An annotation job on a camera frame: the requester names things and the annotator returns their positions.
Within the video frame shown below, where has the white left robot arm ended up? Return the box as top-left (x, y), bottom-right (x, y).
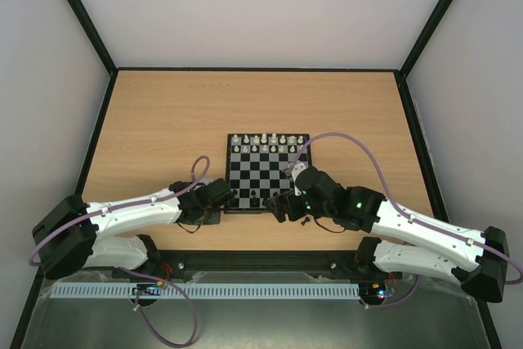
top-left (32, 178), bottom-right (234, 280)

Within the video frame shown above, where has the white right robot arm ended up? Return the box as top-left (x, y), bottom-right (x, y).
top-left (266, 163), bottom-right (508, 303)

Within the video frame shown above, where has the black grey chess board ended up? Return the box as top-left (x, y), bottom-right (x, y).
top-left (225, 132), bottom-right (312, 214)

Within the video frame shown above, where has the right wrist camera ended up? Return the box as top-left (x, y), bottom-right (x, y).
top-left (284, 162), bottom-right (307, 180)

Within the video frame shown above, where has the black enclosure frame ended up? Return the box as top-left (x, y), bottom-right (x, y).
top-left (7, 0), bottom-right (503, 349)

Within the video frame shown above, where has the light blue cable duct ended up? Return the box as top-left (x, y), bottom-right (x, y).
top-left (49, 283), bottom-right (360, 300)

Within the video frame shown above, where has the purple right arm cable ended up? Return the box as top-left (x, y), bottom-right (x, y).
top-left (288, 132), bottom-right (523, 310)

